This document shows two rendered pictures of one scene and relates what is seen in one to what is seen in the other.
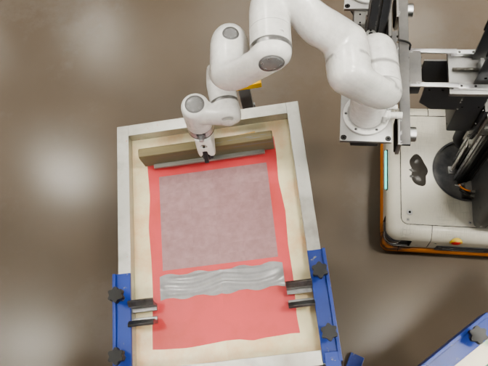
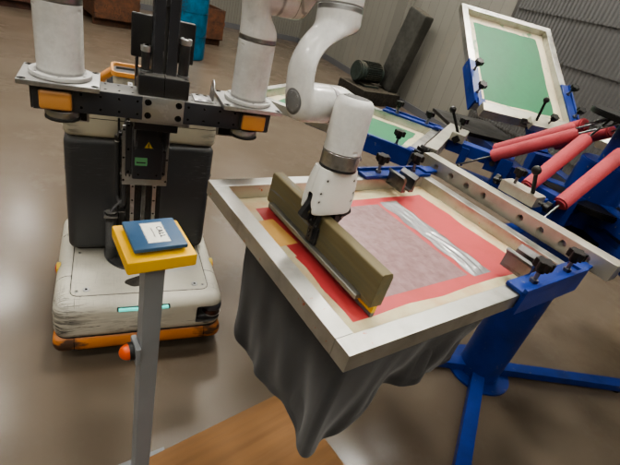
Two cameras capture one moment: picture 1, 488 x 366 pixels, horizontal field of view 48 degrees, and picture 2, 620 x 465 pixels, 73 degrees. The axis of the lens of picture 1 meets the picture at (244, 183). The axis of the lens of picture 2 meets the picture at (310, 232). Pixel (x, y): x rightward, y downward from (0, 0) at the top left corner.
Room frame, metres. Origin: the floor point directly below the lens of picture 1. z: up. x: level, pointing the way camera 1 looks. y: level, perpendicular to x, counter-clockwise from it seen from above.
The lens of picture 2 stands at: (1.38, 0.54, 1.45)
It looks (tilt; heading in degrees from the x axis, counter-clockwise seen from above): 30 degrees down; 218
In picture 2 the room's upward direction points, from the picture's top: 16 degrees clockwise
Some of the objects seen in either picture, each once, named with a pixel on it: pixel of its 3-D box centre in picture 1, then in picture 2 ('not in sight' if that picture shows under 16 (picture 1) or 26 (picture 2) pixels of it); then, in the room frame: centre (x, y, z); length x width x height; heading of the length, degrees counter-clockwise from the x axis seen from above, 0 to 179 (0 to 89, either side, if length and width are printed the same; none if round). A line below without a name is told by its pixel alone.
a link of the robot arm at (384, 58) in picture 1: (375, 70); (266, 6); (0.64, -0.37, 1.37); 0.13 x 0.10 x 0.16; 165
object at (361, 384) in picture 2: not in sight; (405, 363); (0.60, 0.31, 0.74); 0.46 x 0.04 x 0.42; 169
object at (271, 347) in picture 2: not in sight; (280, 328); (0.79, 0.07, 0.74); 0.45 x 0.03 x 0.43; 79
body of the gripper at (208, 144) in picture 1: (202, 133); (332, 186); (0.76, 0.07, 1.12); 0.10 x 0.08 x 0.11; 169
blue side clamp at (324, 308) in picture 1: (324, 305); (393, 178); (0.22, -0.11, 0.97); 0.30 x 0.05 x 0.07; 169
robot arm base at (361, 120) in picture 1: (374, 101); (250, 70); (0.64, -0.39, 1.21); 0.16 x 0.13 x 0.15; 68
